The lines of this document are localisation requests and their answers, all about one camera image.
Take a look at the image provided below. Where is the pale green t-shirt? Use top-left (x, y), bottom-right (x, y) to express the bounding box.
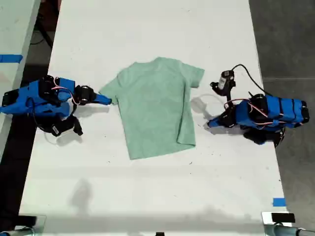
top-left (98, 57), bottom-right (205, 160)

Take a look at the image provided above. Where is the long blue tape strip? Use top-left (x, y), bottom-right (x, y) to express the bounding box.
top-left (0, 54), bottom-right (24, 63)

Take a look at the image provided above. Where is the short blue tape strip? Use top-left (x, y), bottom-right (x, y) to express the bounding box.
top-left (272, 197), bottom-right (287, 207)

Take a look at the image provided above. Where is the white plate under box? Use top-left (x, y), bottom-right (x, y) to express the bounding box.
top-left (261, 211), bottom-right (296, 226)

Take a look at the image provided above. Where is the small black box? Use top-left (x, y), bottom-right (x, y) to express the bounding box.
top-left (271, 213), bottom-right (296, 224)
top-left (17, 215), bottom-right (38, 228)

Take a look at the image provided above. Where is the grey metal clamp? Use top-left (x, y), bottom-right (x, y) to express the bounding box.
top-left (263, 224), bottom-right (315, 236)
top-left (0, 227), bottom-right (35, 236)

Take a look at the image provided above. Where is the clear plate under box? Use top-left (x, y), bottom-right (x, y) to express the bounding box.
top-left (14, 214), bottom-right (47, 231)

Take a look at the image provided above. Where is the arm red white wire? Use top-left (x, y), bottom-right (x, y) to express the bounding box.
top-left (51, 77), bottom-right (80, 107)
top-left (223, 98), bottom-right (282, 130)

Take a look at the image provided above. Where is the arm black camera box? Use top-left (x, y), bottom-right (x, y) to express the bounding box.
top-left (48, 117), bottom-right (84, 138)
top-left (210, 70), bottom-right (236, 95)

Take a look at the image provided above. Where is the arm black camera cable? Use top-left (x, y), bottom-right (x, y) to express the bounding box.
top-left (31, 98), bottom-right (54, 136)
top-left (230, 64), bottom-right (274, 98)

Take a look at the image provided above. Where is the black floor cable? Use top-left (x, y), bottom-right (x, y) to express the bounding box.
top-left (30, 9), bottom-right (54, 49)

